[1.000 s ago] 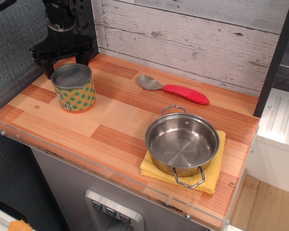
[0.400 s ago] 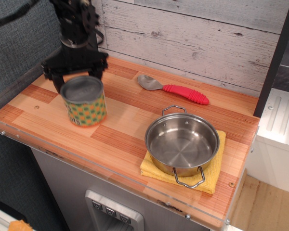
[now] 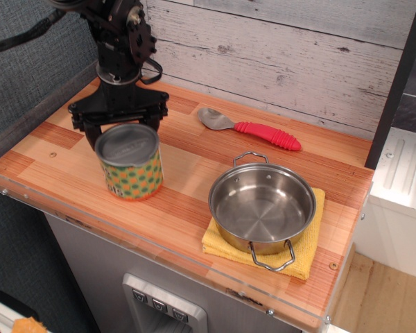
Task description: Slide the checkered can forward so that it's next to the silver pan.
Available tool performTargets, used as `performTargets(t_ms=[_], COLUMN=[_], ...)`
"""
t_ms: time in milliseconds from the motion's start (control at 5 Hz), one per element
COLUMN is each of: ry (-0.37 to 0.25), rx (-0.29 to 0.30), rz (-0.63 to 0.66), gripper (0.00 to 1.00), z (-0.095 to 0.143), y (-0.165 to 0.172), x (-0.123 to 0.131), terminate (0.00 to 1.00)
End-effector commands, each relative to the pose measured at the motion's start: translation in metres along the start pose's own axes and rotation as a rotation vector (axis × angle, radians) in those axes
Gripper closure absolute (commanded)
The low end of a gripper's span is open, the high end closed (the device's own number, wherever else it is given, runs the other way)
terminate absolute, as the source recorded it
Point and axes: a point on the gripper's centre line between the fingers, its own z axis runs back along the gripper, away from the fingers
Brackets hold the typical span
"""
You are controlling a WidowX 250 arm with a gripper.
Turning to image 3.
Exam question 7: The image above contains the yellow folded cloth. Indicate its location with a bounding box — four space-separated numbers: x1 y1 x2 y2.
202 188 325 280

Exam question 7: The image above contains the dark right cabinet post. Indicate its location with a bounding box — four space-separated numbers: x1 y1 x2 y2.
365 13 416 170

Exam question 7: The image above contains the silver steel pan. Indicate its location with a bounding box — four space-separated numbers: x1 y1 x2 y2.
208 152 317 272

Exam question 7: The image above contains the white toy sink counter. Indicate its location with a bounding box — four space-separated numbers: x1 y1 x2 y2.
352 50 416 282

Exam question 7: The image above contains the red handled metal spoon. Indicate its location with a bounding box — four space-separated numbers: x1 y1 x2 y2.
198 108 302 151

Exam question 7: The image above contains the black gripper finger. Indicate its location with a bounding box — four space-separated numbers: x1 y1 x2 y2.
139 114 162 132
83 123 102 151

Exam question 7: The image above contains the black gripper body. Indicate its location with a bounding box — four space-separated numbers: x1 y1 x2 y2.
68 80 169 131

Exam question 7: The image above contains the black braided cable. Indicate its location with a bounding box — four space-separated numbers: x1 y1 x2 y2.
0 8 67 56

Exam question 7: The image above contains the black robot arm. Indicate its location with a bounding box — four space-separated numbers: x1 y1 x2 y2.
49 1 169 146

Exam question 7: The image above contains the orange object at corner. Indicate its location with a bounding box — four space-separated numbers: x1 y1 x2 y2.
11 317 48 333

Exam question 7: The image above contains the clear acrylic edge guard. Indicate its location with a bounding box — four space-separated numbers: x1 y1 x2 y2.
0 162 373 332

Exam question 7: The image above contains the silver dispenser panel with buttons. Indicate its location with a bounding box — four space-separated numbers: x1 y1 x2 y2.
123 273 208 332

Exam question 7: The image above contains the green orange checkered can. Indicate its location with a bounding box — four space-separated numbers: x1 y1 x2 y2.
94 123 164 200

